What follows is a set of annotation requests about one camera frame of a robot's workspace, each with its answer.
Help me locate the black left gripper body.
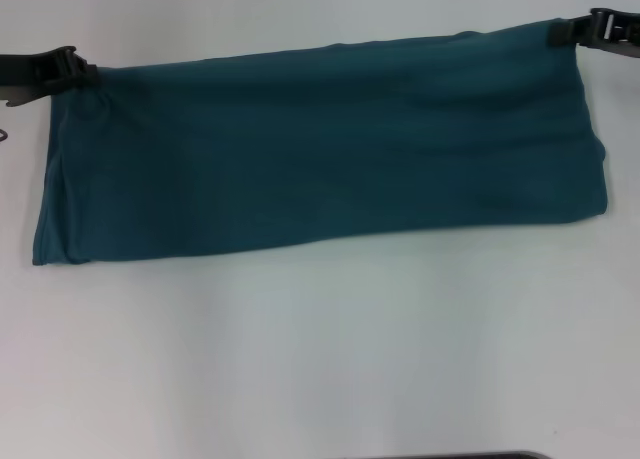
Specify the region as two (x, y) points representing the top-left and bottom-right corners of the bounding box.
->
(0, 45), (79, 109)

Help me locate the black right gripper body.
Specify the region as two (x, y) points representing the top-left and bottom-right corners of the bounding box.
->
(588, 7), (640, 61)

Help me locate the teal t-shirt with white print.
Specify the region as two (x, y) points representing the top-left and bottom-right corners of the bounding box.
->
(31, 16), (611, 269)

